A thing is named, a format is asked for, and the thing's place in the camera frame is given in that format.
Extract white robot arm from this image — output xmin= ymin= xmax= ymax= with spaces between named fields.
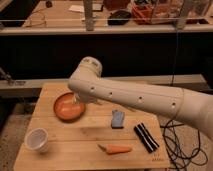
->
xmin=68 ymin=57 xmax=213 ymax=141

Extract blue sponge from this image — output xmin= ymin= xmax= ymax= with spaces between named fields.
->
xmin=111 ymin=110 xmax=125 ymax=129

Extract orange bowl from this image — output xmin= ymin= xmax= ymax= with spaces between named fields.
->
xmin=53 ymin=92 xmax=86 ymax=121

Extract orange toy carrot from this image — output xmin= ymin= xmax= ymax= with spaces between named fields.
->
xmin=98 ymin=144 xmax=132 ymax=155

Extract black cap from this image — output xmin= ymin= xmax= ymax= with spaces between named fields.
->
xmin=107 ymin=10 xmax=131 ymax=25

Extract black white striped block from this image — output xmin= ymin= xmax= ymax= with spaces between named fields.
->
xmin=134 ymin=123 xmax=159 ymax=153

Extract orange crate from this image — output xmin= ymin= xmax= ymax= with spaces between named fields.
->
xmin=131 ymin=4 xmax=173 ymax=25

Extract white plastic cup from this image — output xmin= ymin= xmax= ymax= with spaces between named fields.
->
xmin=24 ymin=128 xmax=49 ymax=153

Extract metal post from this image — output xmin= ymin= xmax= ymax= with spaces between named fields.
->
xmin=83 ymin=0 xmax=94 ymax=31

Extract black floor cables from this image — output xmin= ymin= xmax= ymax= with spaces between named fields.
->
xmin=159 ymin=119 xmax=209 ymax=171

